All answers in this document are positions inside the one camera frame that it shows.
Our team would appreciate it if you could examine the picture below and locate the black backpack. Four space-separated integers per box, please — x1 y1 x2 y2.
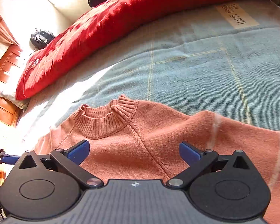
30 29 55 50

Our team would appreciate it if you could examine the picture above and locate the pink knit sweater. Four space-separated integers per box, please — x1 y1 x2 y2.
34 94 280 224

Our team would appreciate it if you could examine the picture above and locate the wooden headboard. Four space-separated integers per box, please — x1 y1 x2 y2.
0 44 24 187

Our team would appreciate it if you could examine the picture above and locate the white pillow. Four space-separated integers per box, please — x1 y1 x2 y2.
0 84 31 111

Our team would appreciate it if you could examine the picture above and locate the red quilt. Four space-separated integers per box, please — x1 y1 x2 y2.
15 0 280 101

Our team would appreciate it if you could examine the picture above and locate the orange striped curtain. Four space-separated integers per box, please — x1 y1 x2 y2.
0 2 20 46

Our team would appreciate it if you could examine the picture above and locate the blue-green plaid bed sheet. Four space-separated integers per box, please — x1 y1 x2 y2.
14 0 280 150

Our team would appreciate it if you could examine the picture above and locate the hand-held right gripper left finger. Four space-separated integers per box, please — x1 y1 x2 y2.
18 139 105 190

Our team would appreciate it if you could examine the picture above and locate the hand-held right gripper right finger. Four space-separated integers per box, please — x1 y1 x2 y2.
166 141 252 189

